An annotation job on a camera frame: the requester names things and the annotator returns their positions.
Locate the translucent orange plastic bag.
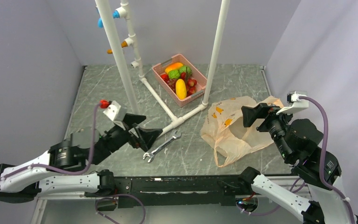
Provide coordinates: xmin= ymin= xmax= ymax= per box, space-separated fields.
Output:
xmin=200 ymin=96 xmax=273 ymax=168

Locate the green fake fruit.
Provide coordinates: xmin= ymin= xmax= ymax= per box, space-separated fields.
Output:
xmin=168 ymin=70 xmax=181 ymax=80

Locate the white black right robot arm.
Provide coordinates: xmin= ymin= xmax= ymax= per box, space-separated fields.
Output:
xmin=238 ymin=103 xmax=358 ymax=224

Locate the yellow orange fake mango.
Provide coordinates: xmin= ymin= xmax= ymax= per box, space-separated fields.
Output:
xmin=165 ymin=62 xmax=183 ymax=74

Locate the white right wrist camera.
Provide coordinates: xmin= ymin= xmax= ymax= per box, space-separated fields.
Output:
xmin=276 ymin=91 xmax=309 ymax=115

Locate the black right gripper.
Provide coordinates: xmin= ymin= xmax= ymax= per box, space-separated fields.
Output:
xmin=241 ymin=101 xmax=297 ymax=159

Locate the green fake custard apple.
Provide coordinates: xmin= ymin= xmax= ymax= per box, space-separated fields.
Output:
xmin=178 ymin=65 xmax=193 ymax=77

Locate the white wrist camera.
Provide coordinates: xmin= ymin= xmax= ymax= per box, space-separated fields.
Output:
xmin=276 ymin=91 xmax=309 ymax=115
xmin=100 ymin=99 xmax=127 ymax=122

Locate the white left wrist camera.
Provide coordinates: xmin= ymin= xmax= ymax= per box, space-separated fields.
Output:
xmin=100 ymin=99 xmax=127 ymax=122

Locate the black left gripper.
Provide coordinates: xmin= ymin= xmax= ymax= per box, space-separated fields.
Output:
xmin=92 ymin=112 xmax=163 ymax=165

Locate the white PVC pipe frame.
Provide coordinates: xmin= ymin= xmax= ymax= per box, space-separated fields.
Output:
xmin=95 ymin=0 xmax=230 ymax=134

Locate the red fake strawberry bunch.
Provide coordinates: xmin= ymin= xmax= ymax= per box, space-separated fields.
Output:
xmin=180 ymin=72 xmax=197 ymax=96

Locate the red fake fruit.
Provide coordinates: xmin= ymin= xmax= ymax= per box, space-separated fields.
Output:
xmin=160 ymin=73 xmax=170 ymax=83

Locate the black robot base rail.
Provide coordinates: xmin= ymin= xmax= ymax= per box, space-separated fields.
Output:
xmin=84 ymin=175 xmax=269 ymax=208

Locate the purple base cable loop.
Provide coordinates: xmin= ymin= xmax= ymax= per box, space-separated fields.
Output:
xmin=94 ymin=193 xmax=147 ymax=224

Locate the red fake grape bunch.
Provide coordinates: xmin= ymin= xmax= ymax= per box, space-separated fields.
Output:
xmin=166 ymin=78 xmax=177 ymax=92

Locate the yellow fake lemon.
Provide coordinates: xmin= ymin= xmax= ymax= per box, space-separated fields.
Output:
xmin=176 ymin=79 xmax=187 ymax=100

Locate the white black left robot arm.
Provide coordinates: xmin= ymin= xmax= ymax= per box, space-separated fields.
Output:
xmin=0 ymin=113 xmax=163 ymax=203

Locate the blue plastic faucet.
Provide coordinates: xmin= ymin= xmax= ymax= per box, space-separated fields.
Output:
xmin=96 ymin=7 xmax=120 ymax=28

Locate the orange brass faucet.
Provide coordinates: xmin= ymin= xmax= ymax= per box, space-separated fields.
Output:
xmin=106 ymin=41 xmax=128 ymax=54

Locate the silver open-end wrench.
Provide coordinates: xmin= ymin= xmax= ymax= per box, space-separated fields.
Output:
xmin=143 ymin=130 xmax=182 ymax=163

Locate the pink perforated plastic basket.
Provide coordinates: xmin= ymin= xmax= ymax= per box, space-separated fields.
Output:
xmin=152 ymin=54 xmax=207 ymax=107

